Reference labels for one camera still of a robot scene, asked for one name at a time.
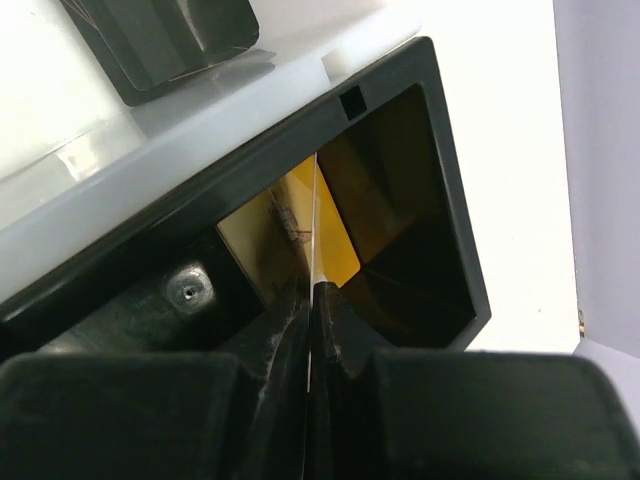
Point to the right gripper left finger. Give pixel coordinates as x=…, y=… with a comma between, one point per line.
x=238, y=412

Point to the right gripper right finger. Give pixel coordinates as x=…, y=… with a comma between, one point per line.
x=380, y=412

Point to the gold card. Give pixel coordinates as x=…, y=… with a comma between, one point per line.
x=269, y=236
x=312, y=263

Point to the gold card in bin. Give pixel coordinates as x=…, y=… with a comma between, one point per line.
x=269, y=236

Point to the black card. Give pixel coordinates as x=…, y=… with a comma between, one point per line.
x=148, y=48

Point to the black right bin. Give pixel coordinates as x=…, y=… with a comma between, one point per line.
x=164, y=280

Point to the white middle bin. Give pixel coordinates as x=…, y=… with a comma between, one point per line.
x=76, y=162

